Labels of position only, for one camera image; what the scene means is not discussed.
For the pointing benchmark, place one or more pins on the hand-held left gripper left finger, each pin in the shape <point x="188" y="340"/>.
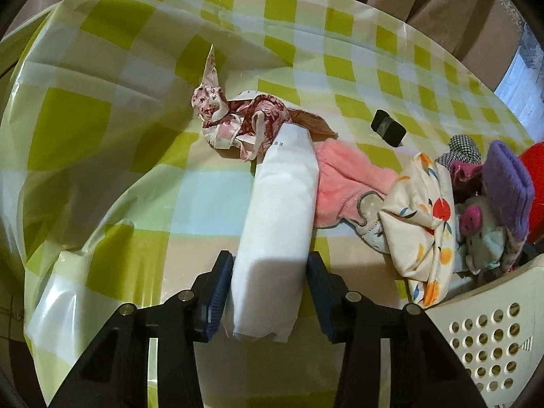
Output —
<point x="216" y="289"/>

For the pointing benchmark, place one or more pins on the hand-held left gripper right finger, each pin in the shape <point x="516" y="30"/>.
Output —
<point x="318" y="289"/>

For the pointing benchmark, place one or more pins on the white packet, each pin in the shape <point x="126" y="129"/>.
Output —
<point x="276" y="221"/>

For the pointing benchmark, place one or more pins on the cream cloth with orange print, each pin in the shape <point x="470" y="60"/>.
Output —
<point x="425" y="221"/>

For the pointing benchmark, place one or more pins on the white plastic basket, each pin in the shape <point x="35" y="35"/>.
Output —
<point x="446" y="327"/>

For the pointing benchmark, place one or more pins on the black and white houndstooth cloth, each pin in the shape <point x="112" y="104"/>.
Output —
<point x="461" y="146"/>

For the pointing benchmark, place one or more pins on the pink plush cloth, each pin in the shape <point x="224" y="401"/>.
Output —
<point x="340" y="178"/>

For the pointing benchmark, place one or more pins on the grey plush pig toy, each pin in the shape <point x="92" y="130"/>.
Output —
<point x="484" y="238"/>

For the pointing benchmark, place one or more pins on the small black block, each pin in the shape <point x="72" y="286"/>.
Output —
<point x="389" y="129"/>

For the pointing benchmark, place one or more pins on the green checkered plastic tablecloth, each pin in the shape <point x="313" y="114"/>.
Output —
<point x="127" y="136"/>

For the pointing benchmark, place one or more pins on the red and white patterned cloth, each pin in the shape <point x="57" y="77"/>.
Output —
<point x="263" y="114"/>

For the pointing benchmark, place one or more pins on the purple sock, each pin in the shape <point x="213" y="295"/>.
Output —
<point x="505" y="187"/>

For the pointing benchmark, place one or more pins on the red thermos jug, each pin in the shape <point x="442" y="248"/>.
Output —
<point x="535" y="159"/>

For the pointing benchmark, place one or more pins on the white lace sheer curtain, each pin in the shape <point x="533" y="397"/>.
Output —
<point x="522" y="80"/>

